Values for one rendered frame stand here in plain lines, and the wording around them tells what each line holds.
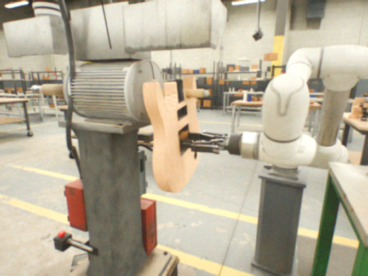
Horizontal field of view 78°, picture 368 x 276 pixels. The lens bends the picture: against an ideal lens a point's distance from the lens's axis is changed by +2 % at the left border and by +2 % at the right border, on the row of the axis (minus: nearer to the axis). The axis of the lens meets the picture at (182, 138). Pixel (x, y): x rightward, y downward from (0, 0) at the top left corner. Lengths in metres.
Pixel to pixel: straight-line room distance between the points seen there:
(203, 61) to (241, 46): 2.01
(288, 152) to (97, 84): 0.72
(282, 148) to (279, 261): 1.26
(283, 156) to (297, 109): 0.16
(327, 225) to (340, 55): 0.76
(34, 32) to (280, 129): 1.01
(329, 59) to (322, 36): 10.87
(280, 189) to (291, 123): 0.99
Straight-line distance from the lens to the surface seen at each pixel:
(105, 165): 1.05
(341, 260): 2.24
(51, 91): 1.32
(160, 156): 0.71
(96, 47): 1.03
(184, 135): 0.83
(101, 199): 1.15
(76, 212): 1.31
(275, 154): 0.72
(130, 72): 0.89
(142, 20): 0.81
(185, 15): 0.74
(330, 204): 1.27
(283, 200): 1.62
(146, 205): 1.34
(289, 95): 0.60
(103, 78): 0.96
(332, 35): 12.07
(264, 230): 1.76
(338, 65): 1.16
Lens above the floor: 1.29
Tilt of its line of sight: 14 degrees down
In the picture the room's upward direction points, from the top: straight up
